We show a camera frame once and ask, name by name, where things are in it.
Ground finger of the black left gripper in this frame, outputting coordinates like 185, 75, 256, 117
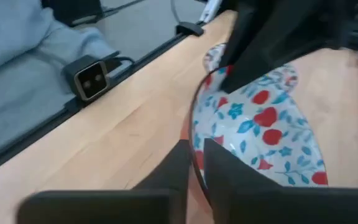
219, 18, 332, 94

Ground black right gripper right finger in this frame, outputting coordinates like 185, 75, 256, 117
203, 138, 358, 224

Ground black frame bracket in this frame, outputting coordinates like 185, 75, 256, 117
175, 21, 204, 37

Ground red teal floral bowl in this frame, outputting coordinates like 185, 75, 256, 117
180, 63, 329, 208

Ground orange navy floral bowl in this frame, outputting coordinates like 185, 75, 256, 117
203, 42, 233, 73

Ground white plastic bar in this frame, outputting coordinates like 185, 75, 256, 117
199, 0, 223, 24

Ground black camera cable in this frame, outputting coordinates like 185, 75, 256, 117
103, 51, 135, 72

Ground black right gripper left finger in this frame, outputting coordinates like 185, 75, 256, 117
17, 139, 192, 224

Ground black table edge camera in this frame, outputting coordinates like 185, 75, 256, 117
62, 55, 111, 103

